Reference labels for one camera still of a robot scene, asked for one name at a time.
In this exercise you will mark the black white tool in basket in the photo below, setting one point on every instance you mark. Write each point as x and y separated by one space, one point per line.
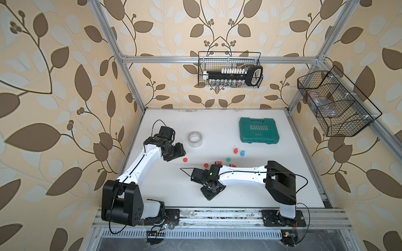
251 76

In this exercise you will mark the back wire basket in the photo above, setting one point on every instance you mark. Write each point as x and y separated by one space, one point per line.
218 69

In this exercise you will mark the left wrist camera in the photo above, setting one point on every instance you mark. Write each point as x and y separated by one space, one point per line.
166 133

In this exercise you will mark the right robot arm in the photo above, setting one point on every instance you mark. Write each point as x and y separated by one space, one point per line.
275 178

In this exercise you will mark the right wire basket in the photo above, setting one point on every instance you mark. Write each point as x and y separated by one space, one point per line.
356 110

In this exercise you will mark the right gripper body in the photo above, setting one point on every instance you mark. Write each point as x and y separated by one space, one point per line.
209 193

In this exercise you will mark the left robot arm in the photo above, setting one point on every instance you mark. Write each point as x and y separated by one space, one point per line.
122 201

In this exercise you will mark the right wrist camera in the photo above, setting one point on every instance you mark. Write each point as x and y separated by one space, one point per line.
197 176

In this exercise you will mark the plastic bag in basket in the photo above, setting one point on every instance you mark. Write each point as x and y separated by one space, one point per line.
321 106

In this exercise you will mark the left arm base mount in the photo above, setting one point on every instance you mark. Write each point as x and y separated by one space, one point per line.
155 214

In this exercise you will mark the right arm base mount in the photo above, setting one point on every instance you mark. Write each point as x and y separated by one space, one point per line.
273 218

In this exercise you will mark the wire basket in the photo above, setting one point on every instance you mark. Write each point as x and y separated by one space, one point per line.
356 110
218 69

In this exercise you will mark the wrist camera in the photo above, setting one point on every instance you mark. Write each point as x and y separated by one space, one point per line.
166 133
197 176

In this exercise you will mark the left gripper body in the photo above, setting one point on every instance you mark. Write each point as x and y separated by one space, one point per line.
173 151

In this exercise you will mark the clear tape roll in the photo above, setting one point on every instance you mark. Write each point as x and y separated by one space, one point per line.
195 139

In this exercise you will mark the green tool case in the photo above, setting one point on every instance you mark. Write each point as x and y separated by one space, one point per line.
258 130

